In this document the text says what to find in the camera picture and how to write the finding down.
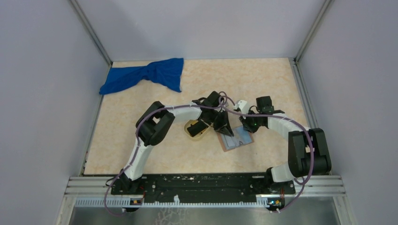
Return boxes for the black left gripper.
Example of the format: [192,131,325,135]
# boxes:
[208,109,233,138]

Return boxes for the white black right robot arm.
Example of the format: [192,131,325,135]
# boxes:
[234,96,332,193]

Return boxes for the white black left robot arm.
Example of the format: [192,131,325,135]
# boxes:
[119,91,234,194]

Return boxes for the black VIP card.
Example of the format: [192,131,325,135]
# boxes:
[187,121,208,137]

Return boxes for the beige oval plastic tray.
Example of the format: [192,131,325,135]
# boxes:
[184,120,211,141]

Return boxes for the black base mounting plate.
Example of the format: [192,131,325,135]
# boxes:
[111,172,296,203]

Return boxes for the blue cloth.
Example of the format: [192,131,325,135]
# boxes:
[99,58,184,95]

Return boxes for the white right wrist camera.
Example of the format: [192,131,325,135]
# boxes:
[233,100,251,114]

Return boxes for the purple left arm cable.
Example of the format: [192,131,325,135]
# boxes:
[104,96,231,218]

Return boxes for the aluminium front rail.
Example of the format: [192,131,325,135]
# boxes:
[65,173,346,197]

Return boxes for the white slotted cable duct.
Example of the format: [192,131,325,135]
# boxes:
[74,195,271,208]

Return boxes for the aluminium right corner post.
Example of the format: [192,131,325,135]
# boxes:
[294,0,335,64]

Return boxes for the aluminium corner post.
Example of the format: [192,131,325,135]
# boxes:
[68,0,113,67]
[294,0,335,64]

